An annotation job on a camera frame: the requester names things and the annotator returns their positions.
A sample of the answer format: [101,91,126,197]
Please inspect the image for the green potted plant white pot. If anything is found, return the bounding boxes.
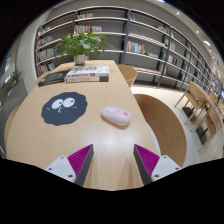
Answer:
[54,31,116,66]

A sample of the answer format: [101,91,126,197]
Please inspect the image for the dark cartoon-face mouse pad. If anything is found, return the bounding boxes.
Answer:
[40,92,89,127]

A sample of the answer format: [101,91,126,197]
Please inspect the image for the ceiling light group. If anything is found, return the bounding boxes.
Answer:
[159,0,212,48]

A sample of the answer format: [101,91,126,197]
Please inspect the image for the thick white illustrated book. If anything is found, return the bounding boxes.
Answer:
[65,64,110,79]

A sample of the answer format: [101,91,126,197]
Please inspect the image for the curved light wooden chair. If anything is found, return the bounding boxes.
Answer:
[116,63,138,88]
[133,93,188,168]

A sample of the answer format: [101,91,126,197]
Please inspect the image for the black hardcover book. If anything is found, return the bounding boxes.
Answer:
[37,70,71,88]

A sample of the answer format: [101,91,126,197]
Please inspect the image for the long light wooden side table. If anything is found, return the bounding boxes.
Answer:
[189,80,224,114]

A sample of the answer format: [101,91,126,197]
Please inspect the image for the small green floor plant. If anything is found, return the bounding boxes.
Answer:
[9,69,23,88]

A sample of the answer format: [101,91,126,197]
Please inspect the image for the slatted wooden chair group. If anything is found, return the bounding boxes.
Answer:
[173,81,224,153]

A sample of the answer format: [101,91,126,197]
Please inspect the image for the grey wall shelf unit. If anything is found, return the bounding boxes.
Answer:
[34,5,224,98]

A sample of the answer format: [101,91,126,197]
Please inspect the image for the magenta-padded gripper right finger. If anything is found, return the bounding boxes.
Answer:
[133,143,183,186]

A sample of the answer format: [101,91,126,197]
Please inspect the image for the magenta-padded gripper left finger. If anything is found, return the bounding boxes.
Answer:
[44,143,95,187]

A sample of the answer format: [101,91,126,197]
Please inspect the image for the pale pink computer mouse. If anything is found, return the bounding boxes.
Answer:
[100,105,132,126]

